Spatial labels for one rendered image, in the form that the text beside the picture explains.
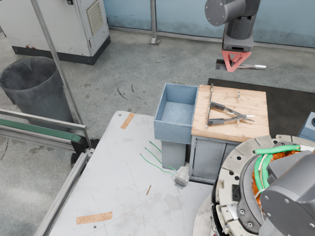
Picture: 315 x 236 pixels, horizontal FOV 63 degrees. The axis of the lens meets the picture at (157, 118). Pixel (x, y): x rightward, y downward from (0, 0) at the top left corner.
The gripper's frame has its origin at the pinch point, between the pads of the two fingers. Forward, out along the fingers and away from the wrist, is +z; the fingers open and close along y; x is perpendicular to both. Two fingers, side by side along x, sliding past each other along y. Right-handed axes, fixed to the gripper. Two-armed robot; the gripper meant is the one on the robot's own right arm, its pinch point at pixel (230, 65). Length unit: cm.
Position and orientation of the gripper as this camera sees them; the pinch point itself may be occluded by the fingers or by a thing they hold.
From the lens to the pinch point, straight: 71.0
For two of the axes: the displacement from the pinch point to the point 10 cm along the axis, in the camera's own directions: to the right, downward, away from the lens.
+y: -2.1, 7.2, -6.6
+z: 0.2, 6.8, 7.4
